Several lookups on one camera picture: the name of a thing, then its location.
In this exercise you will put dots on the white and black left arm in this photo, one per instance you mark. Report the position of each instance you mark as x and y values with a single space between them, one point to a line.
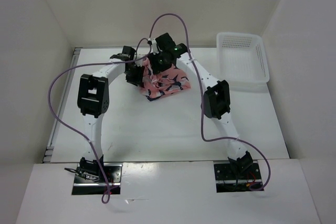
93 102

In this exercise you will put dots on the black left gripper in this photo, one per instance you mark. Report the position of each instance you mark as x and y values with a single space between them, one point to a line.
137 80

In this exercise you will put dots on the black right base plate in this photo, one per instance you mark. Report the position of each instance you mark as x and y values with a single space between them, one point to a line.
228 182

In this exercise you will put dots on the pink shark print shorts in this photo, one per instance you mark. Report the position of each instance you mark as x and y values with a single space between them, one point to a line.
166 83

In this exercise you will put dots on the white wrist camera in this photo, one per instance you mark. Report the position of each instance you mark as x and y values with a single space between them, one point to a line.
139 61
153 45

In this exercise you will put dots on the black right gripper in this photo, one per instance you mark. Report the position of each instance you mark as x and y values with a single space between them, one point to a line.
155 67

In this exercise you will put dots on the white plastic basket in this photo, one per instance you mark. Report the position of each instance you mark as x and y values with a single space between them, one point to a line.
242 58

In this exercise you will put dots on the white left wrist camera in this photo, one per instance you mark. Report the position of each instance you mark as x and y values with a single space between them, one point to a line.
139 61

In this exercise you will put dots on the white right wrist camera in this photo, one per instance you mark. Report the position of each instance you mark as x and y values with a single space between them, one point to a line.
153 45

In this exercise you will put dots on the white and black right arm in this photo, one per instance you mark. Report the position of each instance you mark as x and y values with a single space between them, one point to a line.
215 101

